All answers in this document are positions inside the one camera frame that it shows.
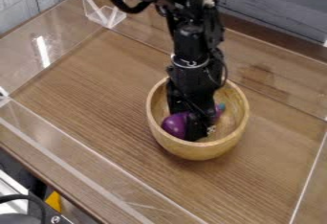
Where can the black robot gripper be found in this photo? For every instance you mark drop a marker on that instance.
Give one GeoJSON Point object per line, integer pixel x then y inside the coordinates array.
{"type": "Point", "coordinates": [195, 77]}

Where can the purple toy eggplant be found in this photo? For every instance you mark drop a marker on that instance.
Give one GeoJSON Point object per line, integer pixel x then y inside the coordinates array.
{"type": "Point", "coordinates": [175, 123]}

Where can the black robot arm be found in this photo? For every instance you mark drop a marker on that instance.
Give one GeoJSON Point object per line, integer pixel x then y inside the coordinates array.
{"type": "Point", "coordinates": [182, 13]}

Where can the light wooden bowl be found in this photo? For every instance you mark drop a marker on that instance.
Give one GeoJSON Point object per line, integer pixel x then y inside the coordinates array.
{"type": "Point", "coordinates": [231, 124]}

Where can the yellow object under table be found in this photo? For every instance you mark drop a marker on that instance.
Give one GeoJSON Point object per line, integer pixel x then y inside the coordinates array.
{"type": "Point", "coordinates": [53, 201]}

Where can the clear acrylic tray wall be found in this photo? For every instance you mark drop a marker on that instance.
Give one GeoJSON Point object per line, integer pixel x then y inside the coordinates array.
{"type": "Point", "coordinates": [99, 186]}

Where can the clear acrylic corner bracket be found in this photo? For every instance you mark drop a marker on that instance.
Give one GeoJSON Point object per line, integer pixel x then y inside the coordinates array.
{"type": "Point", "coordinates": [106, 16]}

